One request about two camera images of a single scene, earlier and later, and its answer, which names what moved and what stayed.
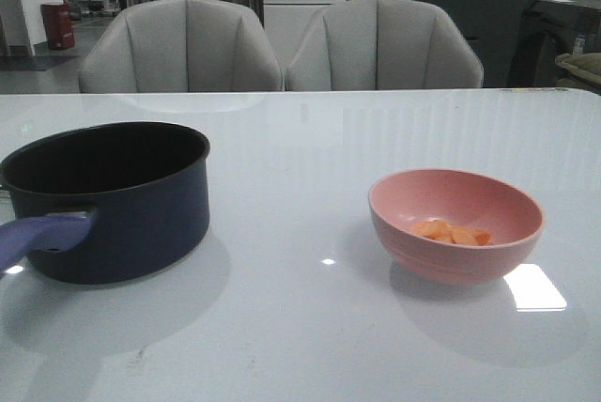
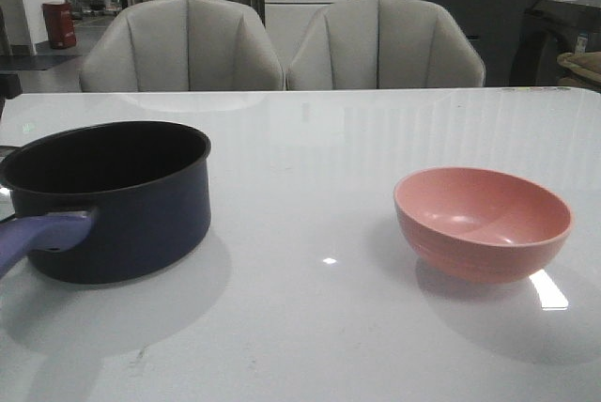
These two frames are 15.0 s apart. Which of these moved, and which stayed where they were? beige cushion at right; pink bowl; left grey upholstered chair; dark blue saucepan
Moved: pink bowl
Stayed: dark blue saucepan; beige cushion at right; left grey upholstered chair
